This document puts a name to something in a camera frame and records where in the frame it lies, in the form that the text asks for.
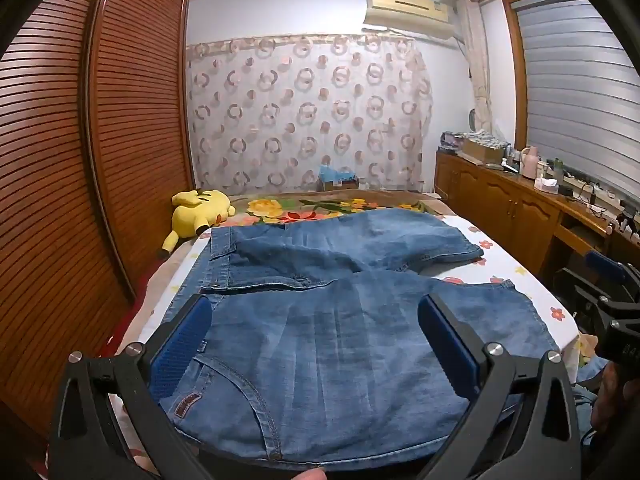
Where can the blue denim pants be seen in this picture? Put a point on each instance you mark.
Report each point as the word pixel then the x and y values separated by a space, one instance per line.
pixel 325 340

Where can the white flower-print sheet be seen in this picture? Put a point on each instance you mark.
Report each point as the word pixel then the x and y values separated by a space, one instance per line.
pixel 505 260

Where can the wooden louvered wardrobe door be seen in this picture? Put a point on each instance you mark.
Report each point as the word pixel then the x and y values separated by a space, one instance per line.
pixel 145 110
pixel 45 185

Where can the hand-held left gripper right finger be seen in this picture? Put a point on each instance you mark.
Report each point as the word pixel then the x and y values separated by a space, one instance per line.
pixel 462 365

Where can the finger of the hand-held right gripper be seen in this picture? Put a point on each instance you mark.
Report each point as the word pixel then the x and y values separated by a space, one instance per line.
pixel 597 305
pixel 605 261

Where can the pink thermos jug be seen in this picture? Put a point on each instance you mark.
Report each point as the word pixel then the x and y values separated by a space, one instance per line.
pixel 530 164

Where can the purple grey box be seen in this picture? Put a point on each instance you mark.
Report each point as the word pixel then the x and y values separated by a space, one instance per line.
pixel 451 142

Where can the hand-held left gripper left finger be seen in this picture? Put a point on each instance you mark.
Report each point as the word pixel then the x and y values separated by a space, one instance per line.
pixel 182 345

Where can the cardboard tray of small things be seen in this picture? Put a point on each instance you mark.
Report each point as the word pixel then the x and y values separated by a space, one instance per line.
pixel 482 149

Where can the red blanket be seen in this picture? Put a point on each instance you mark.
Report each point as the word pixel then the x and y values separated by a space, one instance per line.
pixel 125 320

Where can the person's left hand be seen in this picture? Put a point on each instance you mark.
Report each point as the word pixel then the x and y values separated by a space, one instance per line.
pixel 314 474

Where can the yellow plush toy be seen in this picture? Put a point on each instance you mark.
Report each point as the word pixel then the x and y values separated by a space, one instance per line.
pixel 197 210

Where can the wooden window frame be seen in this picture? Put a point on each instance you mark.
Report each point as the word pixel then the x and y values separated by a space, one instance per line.
pixel 515 85

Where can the white tissue box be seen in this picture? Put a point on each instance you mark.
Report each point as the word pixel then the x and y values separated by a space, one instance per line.
pixel 546 186

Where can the cardboard box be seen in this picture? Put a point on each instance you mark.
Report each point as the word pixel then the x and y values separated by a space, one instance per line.
pixel 340 183

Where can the beige lace curtain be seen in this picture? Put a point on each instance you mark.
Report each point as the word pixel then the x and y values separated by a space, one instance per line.
pixel 477 60

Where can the wooden sideboard cabinet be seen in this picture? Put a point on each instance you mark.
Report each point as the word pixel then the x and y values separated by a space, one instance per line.
pixel 505 205

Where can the grey window blind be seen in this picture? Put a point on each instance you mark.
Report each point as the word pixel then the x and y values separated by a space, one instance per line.
pixel 575 85

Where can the brown floral blanket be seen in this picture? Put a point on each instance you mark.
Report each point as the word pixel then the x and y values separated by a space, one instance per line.
pixel 300 207

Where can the beige wall air conditioner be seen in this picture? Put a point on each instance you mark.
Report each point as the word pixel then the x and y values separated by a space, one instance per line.
pixel 407 7

